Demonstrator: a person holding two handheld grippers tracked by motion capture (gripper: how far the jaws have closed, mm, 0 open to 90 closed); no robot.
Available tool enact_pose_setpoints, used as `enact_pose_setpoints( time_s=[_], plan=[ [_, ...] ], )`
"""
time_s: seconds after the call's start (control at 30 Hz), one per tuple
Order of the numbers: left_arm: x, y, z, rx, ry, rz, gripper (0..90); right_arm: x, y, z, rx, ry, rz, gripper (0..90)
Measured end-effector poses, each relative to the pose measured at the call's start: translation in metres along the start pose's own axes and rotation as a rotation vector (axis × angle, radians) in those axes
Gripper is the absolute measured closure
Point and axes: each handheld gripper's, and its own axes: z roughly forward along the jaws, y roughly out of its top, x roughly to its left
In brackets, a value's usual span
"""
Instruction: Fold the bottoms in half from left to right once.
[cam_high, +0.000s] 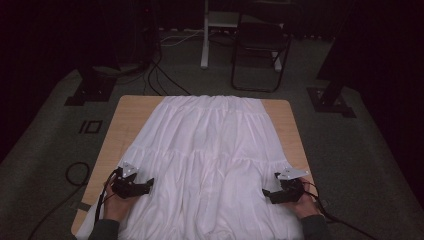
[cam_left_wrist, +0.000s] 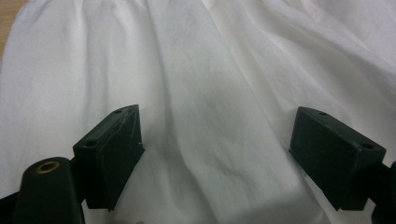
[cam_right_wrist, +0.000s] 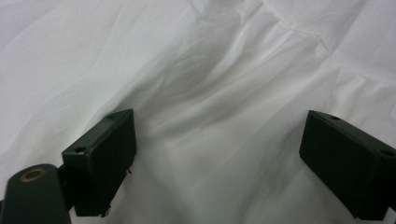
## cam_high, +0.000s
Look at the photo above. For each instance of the grey tape strip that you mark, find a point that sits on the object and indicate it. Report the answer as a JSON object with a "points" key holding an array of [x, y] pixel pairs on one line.
{"points": [[85, 206]]}

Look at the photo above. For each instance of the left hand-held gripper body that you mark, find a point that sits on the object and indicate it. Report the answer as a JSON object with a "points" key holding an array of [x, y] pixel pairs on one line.
{"points": [[126, 186]]}

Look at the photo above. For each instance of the white tiered skirt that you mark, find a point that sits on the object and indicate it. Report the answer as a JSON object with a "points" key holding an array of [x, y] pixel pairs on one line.
{"points": [[206, 150]]}

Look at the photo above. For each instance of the black stand base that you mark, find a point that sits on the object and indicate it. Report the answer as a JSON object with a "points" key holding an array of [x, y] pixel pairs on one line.
{"points": [[91, 91], [330, 103]]}

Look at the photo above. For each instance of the white metal desk frame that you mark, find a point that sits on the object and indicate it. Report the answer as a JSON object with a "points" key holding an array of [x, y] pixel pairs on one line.
{"points": [[205, 43]]}

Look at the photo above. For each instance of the person's left hand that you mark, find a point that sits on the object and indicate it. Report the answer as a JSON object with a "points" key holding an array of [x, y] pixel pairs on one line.
{"points": [[115, 206]]}

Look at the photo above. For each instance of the black folding chair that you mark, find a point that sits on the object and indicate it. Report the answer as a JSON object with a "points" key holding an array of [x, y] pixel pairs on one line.
{"points": [[260, 43]]}

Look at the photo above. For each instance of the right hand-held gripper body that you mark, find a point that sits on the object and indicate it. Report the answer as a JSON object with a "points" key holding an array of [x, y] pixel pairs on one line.
{"points": [[291, 190]]}

